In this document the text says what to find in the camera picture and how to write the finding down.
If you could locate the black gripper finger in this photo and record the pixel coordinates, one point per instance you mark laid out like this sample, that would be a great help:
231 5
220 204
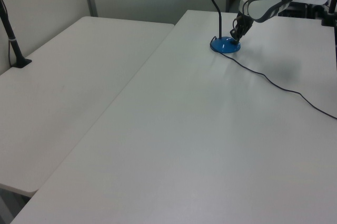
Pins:
237 40
233 35

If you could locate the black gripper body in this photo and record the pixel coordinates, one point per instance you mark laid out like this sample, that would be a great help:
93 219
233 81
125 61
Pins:
242 25

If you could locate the blue gooseneck desk lamp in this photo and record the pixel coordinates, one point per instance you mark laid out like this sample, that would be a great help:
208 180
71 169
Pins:
223 46

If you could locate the black box under paper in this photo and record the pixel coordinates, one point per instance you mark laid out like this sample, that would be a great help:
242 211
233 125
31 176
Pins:
297 10

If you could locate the white side table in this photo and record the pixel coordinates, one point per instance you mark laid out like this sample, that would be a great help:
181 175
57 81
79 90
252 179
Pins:
65 89

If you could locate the black camera pole with clamp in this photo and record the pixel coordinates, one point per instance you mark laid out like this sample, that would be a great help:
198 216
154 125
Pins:
332 5

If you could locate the black camera pole, flat base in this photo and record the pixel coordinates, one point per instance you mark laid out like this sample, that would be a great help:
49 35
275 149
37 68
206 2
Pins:
13 42

